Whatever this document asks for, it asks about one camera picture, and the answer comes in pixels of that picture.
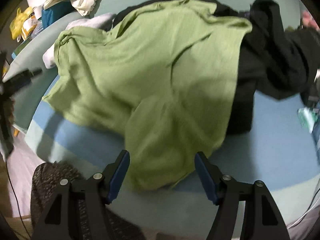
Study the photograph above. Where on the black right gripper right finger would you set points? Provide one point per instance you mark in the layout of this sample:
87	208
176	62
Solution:
262	218

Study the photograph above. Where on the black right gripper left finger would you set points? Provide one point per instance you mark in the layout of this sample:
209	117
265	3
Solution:
61	216

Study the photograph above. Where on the green knit sweater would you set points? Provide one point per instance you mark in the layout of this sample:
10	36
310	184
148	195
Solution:
158	158

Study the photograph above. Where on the yellow plastic bag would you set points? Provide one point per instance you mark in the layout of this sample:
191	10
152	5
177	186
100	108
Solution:
23	24

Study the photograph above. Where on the blue and green sofa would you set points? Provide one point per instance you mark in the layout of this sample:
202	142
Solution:
276	150

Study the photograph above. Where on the teal blue bag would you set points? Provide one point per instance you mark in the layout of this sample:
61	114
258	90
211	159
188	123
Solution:
54	13

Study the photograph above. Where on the white folded towel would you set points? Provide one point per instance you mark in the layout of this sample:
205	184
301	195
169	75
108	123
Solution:
102	22

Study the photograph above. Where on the black garment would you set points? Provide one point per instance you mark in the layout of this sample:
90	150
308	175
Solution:
162	79

